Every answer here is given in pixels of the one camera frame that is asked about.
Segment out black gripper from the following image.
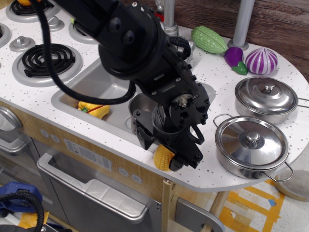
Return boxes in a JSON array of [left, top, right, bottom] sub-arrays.
[[133, 81, 210, 172]]

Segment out yellow toy corn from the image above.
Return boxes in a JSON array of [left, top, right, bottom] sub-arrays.
[[153, 145, 175, 171]]

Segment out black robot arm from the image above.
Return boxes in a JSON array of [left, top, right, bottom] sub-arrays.
[[54, 0, 210, 171]]

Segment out steel pot in sink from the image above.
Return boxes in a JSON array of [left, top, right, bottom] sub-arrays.
[[128, 92, 157, 134]]

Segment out steel lidded pot near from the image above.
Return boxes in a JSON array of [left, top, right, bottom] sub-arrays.
[[213, 114, 295, 183]]

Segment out steel lidded pot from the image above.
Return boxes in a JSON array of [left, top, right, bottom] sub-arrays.
[[234, 76, 308, 125], [213, 114, 295, 183]]

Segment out grey toy sink basin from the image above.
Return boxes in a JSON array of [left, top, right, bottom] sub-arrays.
[[51, 57, 216, 153]]

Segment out steel lidded pot far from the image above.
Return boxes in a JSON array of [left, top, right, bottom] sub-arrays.
[[234, 76, 308, 125]]

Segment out yellow toy bell pepper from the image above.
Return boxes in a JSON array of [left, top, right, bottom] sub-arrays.
[[78, 101, 110, 119]]

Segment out silver toy dishwasher door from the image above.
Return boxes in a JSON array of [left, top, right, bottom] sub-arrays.
[[37, 153, 161, 232]]

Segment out purple toy eggplant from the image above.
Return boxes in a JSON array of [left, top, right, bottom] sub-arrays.
[[224, 47, 248, 75]]

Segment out green toy bitter gourd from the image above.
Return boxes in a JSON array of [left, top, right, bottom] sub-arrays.
[[191, 26, 227, 54]]

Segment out silver toy faucet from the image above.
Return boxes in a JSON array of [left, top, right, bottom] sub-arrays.
[[154, 0, 196, 63]]

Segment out purple striped toy onion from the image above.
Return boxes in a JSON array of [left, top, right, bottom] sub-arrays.
[[245, 47, 278, 74]]

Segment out grey metal pole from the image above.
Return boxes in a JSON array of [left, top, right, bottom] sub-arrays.
[[228, 0, 255, 51]]

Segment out black coil burner right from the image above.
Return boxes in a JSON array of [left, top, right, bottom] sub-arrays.
[[69, 23, 98, 44]]

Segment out black coil burner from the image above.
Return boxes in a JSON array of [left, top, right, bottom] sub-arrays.
[[69, 23, 98, 44], [5, 0, 60, 23], [12, 43, 83, 87]]

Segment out silver oven door left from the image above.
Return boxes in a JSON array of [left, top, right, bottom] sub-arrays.
[[0, 106, 54, 206]]

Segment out black coil burner front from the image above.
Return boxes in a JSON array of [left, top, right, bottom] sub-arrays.
[[12, 43, 83, 87]]

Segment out grey stove knob middle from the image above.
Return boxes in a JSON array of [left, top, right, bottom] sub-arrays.
[[47, 16, 64, 32]]

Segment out grey stove knob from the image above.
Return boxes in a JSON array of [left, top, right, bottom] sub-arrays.
[[47, 16, 64, 32], [9, 36, 35, 52]]

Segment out blue clamp tool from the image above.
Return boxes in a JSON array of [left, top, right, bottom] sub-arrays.
[[0, 182, 44, 218]]

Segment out grey stove knob front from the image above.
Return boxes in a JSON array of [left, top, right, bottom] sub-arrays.
[[9, 36, 35, 52]]

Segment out black coil burner back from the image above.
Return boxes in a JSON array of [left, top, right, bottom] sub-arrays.
[[5, 0, 60, 23]]

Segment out orange toy on burner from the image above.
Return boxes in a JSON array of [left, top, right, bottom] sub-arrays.
[[17, 0, 31, 6]]

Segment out black braided cable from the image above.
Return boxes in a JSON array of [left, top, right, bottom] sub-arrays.
[[27, 0, 137, 106]]

